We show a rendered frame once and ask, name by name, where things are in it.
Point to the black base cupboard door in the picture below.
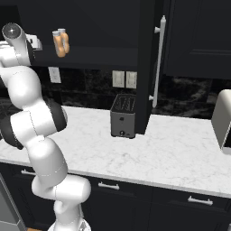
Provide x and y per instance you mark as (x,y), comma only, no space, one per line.
(33,207)
(186,219)
(117,213)

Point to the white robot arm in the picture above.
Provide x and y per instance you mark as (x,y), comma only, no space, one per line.
(42,156)

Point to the orange shaker with grey cap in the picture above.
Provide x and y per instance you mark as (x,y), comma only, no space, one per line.
(65,40)

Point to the black open wall cabinet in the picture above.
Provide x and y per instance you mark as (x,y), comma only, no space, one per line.
(99,30)

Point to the orange bottle with grey cap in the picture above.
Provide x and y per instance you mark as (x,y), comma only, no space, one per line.
(59,45)

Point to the dark grey toaster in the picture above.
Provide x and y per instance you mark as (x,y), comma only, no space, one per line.
(122,121)

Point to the black drawer front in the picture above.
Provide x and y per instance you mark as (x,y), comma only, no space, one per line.
(180,197)
(16,174)
(129,188)

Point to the white wall outlet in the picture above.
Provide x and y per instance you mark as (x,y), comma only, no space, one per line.
(118,78)
(131,80)
(54,75)

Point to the open black cabinet door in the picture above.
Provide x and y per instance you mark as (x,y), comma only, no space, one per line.
(145,60)

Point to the black closed wall cabinet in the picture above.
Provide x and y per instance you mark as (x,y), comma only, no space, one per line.
(198,36)

